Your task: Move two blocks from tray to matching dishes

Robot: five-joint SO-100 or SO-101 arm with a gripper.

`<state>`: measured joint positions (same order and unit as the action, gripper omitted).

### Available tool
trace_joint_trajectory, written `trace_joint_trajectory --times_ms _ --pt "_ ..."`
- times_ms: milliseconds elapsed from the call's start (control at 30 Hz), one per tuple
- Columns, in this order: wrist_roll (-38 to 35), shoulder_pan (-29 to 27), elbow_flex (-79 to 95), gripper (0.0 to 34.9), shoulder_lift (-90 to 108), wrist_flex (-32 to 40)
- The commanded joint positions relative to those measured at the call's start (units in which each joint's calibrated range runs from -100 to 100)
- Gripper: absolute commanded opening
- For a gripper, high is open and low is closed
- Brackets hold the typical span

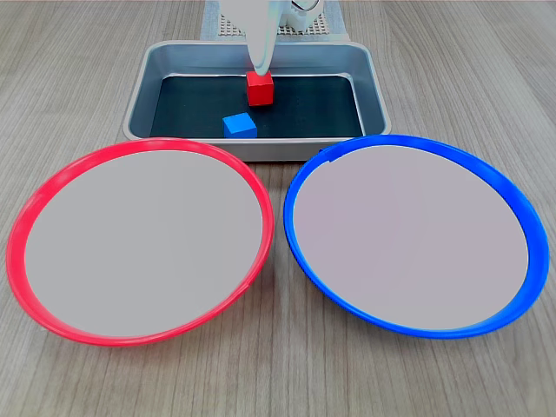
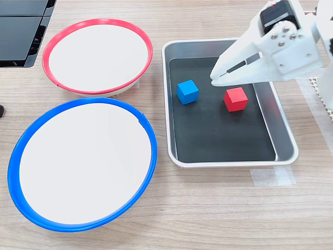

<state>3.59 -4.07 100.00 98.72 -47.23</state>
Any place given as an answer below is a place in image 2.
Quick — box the blue-rimmed white plate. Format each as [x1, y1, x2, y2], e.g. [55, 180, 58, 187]
[7, 97, 158, 233]

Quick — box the black plastic case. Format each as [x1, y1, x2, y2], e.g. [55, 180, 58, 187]
[0, 15, 52, 69]
[0, 0, 57, 18]

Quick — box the pale perforated base plate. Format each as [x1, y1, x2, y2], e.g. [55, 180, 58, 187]
[309, 75, 333, 123]

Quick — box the steel tray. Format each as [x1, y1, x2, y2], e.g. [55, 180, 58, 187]
[161, 38, 299, 168]

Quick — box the small blue cube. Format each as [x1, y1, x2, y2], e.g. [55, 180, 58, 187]
[176, 79, 200, 105]

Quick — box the clear tape strip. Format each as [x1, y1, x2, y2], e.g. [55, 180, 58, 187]
[249, 166, 297, 187]

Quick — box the black tray mat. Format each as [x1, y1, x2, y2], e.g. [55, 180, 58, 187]
[168, 57, 276, 164]

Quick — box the small red cube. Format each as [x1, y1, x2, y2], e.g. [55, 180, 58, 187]
[223, 87, 249, 113]

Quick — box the red-rimmed white plate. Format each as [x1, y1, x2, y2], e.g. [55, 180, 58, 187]
[42, 18, 153, 97]

